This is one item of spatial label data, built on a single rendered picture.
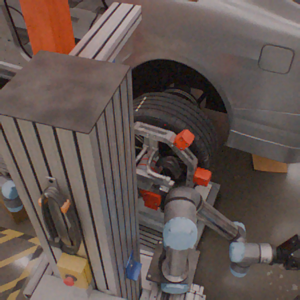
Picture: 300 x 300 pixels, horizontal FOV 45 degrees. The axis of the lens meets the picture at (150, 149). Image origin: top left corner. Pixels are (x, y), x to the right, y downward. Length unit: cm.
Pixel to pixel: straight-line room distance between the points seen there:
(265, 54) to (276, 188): 158
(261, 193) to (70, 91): 263
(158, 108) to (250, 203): 143
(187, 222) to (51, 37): 111
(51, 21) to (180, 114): 84
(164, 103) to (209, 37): 44
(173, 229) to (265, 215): 197
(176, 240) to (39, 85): 71
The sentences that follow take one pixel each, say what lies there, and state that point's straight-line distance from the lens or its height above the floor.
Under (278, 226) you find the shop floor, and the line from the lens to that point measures 313.
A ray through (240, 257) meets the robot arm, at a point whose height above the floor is 124.
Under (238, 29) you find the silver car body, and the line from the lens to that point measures 203.
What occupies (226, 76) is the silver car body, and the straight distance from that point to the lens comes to 218.
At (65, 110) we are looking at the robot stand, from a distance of 78.
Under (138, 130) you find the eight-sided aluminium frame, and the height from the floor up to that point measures 111.
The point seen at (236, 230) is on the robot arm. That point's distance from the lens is 160.
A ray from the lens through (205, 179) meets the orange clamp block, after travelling 213.
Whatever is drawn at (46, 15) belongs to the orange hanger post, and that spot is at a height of 174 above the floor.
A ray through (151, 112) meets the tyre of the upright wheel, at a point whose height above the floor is 118.
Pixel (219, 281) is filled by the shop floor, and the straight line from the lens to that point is 279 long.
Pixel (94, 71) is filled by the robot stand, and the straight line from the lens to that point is 88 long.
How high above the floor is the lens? 252
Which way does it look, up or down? 46 degrees down
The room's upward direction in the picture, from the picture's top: straight up
